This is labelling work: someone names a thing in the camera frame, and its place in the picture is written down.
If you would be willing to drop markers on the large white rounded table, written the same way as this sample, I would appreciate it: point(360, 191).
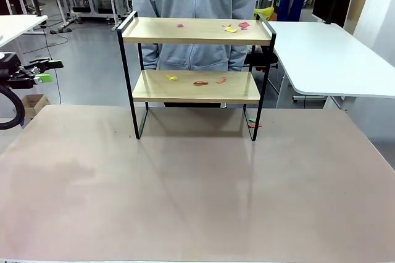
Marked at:
point(333, 59)

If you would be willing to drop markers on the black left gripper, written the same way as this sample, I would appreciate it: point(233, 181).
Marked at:
point(18, 74)

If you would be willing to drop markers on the crumpled yellow paper scrap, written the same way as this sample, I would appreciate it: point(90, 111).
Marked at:
point(172, 78)

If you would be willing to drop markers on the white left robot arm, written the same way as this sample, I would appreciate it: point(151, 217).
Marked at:
point(2, 56)

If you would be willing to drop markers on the magenta paper scrap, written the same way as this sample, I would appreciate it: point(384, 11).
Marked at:
point(180, 25)

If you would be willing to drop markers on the cardboard box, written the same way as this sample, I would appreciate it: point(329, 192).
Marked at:
point(34, 105)

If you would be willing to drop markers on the pink-red paper scrap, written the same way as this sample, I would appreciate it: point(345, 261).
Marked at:
point(243, 25)

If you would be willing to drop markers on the two-tier wooden black-frame shelf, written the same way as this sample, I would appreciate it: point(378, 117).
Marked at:
point(197, 31)

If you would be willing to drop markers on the brown-red paper scrap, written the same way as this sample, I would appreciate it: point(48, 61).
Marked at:
point(200, 83)

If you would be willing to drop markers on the yellow-green chair back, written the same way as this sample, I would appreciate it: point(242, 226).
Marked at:
point(266, 13)

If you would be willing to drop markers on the red paper scrap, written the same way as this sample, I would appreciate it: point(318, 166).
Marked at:
point(256, 126)

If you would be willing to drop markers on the black office chair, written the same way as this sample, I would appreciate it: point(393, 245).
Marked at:
point(265, 59)

